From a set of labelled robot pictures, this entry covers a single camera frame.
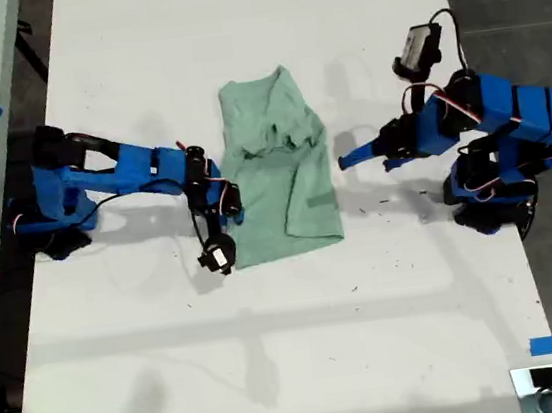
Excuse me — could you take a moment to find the pale green T-shirt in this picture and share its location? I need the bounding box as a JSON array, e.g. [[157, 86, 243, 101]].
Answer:
[[208, 59, 349, 272]]

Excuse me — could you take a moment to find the short blue tape strip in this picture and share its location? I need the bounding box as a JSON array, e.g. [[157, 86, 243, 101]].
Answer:
[[528, 335, 552, 358]]

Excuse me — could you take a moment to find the white metal plate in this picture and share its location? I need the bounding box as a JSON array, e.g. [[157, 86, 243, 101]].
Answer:
[[509, 363, 552, 413]]

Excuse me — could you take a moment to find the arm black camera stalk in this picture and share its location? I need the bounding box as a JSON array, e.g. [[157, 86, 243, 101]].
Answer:
[[203, 207, 225, 239], [398, 74, 440, 116]]

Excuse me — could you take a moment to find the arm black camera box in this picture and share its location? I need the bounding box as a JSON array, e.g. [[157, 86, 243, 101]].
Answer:
[[387, 21, 448, 83], [193, 229, 241, 279]]

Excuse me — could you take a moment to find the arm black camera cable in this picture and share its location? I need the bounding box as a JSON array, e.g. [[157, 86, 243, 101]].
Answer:
[[426, 6, 468, 76], [70, 175, 210, 272]]

